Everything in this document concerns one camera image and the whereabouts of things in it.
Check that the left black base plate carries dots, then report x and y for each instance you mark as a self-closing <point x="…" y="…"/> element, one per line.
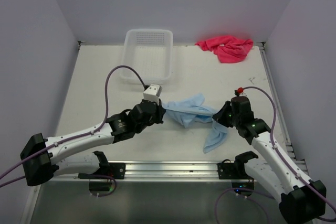
<point x="115" y="170"/>

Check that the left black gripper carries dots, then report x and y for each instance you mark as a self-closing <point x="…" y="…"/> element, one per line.
<point x="160" y="110"/>

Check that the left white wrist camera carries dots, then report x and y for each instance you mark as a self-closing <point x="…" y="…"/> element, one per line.
<point x="152" y="93"/>

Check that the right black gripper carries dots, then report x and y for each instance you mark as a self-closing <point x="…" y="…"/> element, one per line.
<point x="220" y="116"/>

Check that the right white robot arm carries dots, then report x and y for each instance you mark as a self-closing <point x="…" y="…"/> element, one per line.
<point x="300" y="198"/>

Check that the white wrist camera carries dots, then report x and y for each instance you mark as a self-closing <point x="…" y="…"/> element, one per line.
<point x="239" y="92"/>
<point x="152" y="93"/>

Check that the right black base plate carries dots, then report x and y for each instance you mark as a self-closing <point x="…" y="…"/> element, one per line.
<point x="231" y="170"/>

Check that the white plastic basket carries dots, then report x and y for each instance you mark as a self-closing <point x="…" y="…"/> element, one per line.
<point x="150" y="53"/>

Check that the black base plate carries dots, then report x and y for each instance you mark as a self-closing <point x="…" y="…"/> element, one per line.
<point x="231" y="170"/>
<point x="115" y="170"/>

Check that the aluminium mounting rail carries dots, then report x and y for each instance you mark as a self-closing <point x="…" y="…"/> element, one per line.
<point x="173" y="171"/>

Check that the light blue towel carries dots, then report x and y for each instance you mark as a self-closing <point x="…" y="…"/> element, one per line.
<point x="192" y="110"/>

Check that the pink towel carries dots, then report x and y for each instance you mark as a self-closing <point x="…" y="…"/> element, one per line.
<point x="228" y="49"/>

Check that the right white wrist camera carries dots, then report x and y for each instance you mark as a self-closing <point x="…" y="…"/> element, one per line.
<point x="239" y="92"/>

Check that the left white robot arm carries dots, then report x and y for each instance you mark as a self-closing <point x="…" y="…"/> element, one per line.
<point x="45" y="158"/>

